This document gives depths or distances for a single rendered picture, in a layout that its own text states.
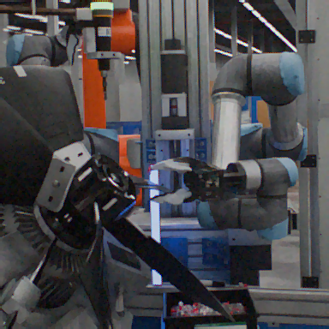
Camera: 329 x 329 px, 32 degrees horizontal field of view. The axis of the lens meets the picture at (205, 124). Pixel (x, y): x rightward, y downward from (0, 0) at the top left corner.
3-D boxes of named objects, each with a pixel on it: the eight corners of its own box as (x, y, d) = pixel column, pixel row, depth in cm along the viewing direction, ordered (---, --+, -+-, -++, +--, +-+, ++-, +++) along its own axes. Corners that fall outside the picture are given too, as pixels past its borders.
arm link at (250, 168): (245, 157, 138) (243, 189, 139) (228, 158, 136) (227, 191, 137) (261, 163, 131) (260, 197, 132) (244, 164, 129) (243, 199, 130)
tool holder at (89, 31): (80, 57, 110) (78, 6, 110) (73, 59, 117) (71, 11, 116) (125, 57, 114) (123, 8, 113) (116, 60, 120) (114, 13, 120)
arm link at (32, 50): (98, 154, 184) (49, 28, 206) (56, 158, 174) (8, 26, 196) (85, 173, 192) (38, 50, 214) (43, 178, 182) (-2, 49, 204)
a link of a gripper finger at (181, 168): (162, 159, 120) (199, 168, 124) (152, 154, 125) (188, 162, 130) (158, 173, 120) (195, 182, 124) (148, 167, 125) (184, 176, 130)
